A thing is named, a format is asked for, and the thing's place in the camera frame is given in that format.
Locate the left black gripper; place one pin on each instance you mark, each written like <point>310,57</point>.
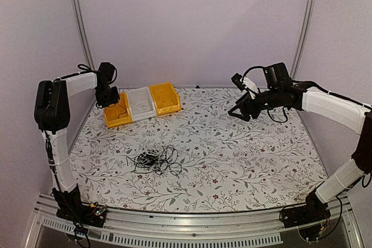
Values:
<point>114,100</point>

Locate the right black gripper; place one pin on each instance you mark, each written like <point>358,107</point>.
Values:
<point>243,105</point>

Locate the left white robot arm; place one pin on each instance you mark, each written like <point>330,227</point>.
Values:
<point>52,115</point>

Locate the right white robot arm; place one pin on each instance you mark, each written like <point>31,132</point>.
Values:
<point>282,91</point>

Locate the left yellow plastic bin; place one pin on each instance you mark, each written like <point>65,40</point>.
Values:
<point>118,114</point>

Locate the yellow plastic bin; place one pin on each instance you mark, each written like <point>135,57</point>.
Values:
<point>165,98</point>
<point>118,114</point>

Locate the white translucent plastic bin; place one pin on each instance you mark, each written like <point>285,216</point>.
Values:
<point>141,104</point>

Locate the right yellow plastic bin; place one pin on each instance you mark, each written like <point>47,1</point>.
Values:
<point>165,98</point>

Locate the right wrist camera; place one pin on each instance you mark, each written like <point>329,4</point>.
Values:
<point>244,83</point>

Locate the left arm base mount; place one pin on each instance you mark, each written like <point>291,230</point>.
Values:
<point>71,208</point>

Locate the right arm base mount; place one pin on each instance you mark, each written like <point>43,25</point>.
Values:
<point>312,218</point>

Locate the front aluminium rail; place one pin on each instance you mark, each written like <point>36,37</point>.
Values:
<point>259,228</point>

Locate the right aluminium frame post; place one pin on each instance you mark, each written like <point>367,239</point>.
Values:
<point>300,47</point>

